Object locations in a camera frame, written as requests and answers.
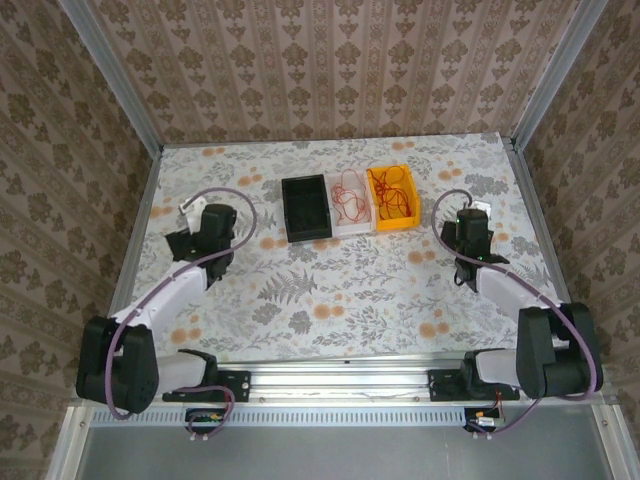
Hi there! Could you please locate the aluminium table side rail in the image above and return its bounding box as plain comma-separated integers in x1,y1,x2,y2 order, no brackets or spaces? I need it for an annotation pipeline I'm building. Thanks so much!
502,133,591,365
94,144,165,369

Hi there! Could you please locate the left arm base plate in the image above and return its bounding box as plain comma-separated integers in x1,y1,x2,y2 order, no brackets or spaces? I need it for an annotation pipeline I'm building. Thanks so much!
162,370,252,404

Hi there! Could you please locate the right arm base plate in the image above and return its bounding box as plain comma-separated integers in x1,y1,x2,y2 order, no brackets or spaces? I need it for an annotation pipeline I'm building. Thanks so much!
428,369,521,403

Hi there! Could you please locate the grey metal shelf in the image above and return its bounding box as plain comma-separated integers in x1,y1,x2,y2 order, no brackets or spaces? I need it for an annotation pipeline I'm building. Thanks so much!
47,404,634,480

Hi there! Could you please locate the slotted grey cable duct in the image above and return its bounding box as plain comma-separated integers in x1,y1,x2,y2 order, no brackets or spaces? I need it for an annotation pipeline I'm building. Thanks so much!
89,407,596,426

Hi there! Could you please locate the aluminium mounting rail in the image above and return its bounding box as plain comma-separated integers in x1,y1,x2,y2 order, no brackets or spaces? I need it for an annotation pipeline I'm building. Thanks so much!
69,357,614,407

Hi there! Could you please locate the white plastic bin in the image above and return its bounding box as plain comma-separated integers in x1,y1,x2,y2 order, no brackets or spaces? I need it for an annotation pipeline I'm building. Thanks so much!
324,171,376,237

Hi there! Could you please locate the black plastic bin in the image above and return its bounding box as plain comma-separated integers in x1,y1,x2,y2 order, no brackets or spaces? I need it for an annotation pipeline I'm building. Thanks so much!
280,173,335,245

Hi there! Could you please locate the aluminium frame post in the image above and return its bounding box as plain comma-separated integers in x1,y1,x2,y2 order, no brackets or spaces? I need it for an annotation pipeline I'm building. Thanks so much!
510,0,609,151
58,0,165,154

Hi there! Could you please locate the floral tablecloth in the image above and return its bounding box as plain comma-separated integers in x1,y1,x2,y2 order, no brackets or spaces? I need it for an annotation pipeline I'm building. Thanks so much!
117,132,574,364

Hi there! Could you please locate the yellow plastic bin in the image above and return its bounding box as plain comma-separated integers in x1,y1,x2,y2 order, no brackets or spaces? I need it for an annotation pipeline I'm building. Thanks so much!
366,164,421,233

